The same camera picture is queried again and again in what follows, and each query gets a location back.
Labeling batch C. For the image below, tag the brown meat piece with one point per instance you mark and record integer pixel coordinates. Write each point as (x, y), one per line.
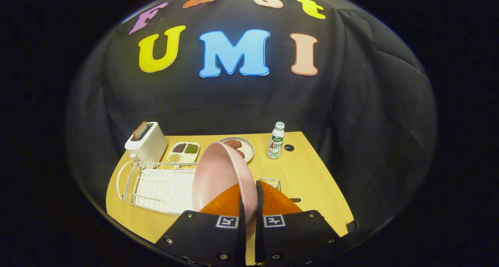
(233, 144)
(241, 154)

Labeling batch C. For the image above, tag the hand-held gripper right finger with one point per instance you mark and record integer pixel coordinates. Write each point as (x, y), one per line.
(296, 236)

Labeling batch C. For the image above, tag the toast slice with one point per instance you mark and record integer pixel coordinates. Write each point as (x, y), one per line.
(138, 130)

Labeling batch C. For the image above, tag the grey round dish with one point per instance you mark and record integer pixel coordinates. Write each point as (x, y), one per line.
(248, 149)

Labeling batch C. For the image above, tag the pink plate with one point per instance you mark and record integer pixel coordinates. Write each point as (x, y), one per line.
(218, 173)

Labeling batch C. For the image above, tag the white toaster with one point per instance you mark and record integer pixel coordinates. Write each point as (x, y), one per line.
(150, 146)

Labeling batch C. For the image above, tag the divided tray with beans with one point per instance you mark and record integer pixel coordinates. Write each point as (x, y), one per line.
(183, 152)

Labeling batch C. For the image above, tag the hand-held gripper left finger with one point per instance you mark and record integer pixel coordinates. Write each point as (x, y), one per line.
(202, 236)

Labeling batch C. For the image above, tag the white drink bottle green label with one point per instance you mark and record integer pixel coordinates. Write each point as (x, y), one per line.
(275, 144)

